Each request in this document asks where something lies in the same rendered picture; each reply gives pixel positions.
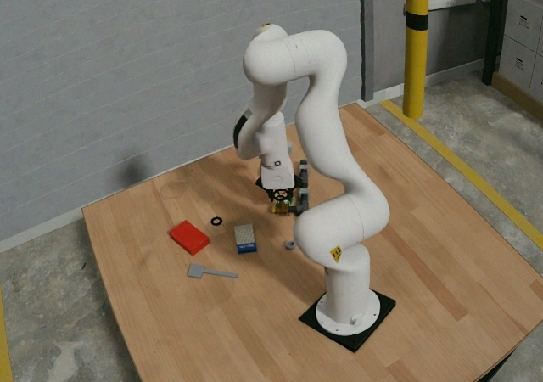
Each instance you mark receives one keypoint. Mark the green tag with chain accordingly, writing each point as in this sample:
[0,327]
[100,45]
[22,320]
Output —
[286,202]

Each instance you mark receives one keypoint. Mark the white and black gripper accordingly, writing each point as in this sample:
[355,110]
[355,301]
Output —
[278,177]

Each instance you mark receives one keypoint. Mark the dark grey pipe with metal clamp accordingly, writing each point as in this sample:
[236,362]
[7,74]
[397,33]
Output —
[303,191]

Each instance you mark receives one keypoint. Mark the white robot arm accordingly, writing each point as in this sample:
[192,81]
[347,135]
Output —
[338,225]

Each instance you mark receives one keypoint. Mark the red rectangular block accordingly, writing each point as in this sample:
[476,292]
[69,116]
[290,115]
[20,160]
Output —
[189,237]

